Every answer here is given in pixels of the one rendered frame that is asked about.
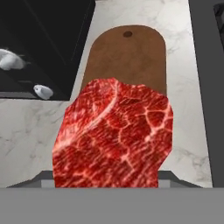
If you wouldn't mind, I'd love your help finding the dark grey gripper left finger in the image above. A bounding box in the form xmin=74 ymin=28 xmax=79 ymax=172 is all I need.
xmin=8 ymin=170 xmax=56 ymax=189

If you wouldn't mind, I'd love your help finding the black hob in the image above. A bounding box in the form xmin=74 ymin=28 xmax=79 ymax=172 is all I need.
xmin=0 ymin=0 xmax=96 ymax=102

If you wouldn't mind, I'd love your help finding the small white hob knob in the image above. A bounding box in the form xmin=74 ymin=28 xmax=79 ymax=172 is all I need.
xmin=32 ymin=84 xmax=54 ymax=101

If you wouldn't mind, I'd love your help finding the brown wooden cutting board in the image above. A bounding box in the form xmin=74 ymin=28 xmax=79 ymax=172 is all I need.
xmin=80 ymin=24 xmax=168 ymax=96

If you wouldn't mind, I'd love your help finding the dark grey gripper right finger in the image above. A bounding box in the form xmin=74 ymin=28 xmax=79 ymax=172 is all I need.
xmin=157 ymin=170 xmax=203 ymax=189

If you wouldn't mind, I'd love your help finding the dark grey fridge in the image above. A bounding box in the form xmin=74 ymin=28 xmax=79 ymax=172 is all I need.
xmin=188 ymin=0 xmax=224 ymax=188

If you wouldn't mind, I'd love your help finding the large white hob knob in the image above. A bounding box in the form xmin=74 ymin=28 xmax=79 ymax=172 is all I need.
xmin=0 ymin=48 xmax=27 ymax=72

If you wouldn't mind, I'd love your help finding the red marbled raw steak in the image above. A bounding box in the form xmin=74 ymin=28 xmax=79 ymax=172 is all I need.
xmin=52 ymin=77 xmax=174 ymax=189

